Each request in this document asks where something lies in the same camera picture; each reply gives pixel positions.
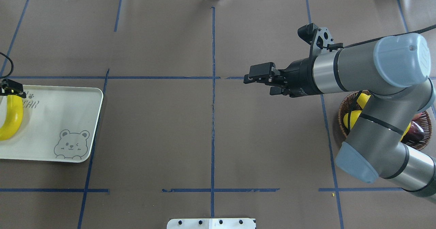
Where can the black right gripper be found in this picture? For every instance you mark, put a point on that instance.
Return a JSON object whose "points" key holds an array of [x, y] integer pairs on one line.
{"points": [[299, 76]]}

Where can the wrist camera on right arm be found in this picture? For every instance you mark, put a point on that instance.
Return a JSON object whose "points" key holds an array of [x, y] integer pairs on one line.
{"points": [[315, 36]]}

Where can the yellow lemon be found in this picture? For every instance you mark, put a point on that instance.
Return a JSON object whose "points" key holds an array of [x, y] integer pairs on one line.
{"points": [[350, 118]]}

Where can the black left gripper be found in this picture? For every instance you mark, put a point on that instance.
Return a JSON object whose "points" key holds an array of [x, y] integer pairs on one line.
{"points": [[10, 85]]}

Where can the brown wicker basket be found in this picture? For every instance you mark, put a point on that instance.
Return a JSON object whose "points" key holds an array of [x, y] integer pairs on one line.
{"points": [[349, 104]]}

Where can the yellow starfruit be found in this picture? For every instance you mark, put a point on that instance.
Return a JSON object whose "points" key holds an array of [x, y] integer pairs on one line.
{"points": [[362, 100]]}

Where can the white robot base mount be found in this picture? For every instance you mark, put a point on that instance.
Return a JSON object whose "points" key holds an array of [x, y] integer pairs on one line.
{"points": [[212, 223]]}

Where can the dark purple fruit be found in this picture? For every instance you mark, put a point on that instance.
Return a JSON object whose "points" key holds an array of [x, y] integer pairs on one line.
{"points": [[415, 132]]}

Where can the white bear plate tray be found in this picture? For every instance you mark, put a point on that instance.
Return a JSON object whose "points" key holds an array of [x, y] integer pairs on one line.
{"points": [[59, 124]]}

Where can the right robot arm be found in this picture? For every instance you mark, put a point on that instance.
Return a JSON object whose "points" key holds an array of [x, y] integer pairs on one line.
{"points": [[396, 71]]}

